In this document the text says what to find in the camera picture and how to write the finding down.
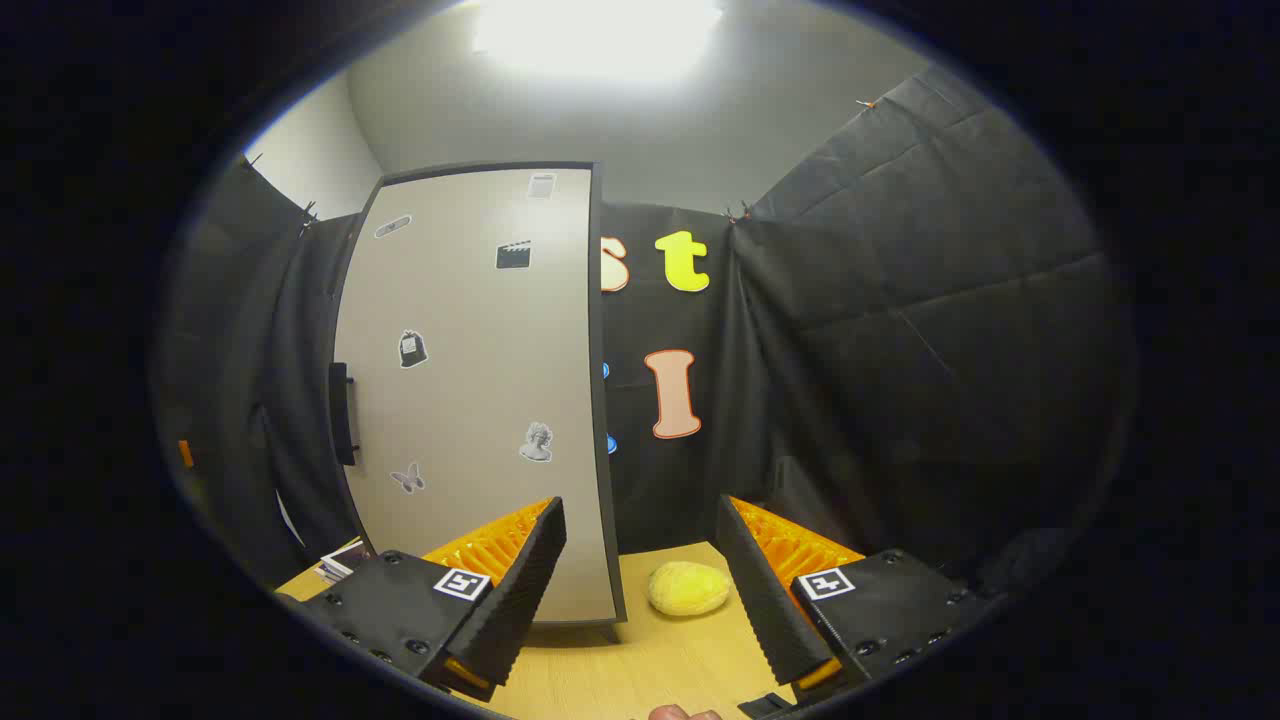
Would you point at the ceiling light panel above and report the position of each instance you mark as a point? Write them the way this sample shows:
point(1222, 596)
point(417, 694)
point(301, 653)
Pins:
point(600, 35)

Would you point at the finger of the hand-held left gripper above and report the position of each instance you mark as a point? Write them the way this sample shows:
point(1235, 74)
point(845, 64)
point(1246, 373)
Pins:
point(185, 453)

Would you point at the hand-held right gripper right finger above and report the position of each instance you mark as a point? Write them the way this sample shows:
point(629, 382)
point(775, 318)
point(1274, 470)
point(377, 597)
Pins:
point(760, 590)

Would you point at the white printed booklet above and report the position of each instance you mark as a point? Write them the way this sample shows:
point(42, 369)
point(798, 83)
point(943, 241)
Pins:
point(342, 563)

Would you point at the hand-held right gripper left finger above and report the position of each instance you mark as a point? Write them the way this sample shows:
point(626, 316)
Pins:
point(520, 590)

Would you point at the grey cabinet door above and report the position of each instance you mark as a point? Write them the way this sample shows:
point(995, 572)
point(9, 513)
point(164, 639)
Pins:
point(480, 400)

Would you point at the black backdrop cloth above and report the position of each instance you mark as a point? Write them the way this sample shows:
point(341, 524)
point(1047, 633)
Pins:
point(900, 350)

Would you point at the yellow plush ball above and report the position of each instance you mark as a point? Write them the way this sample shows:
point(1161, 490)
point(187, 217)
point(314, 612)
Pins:
point(688, 588)

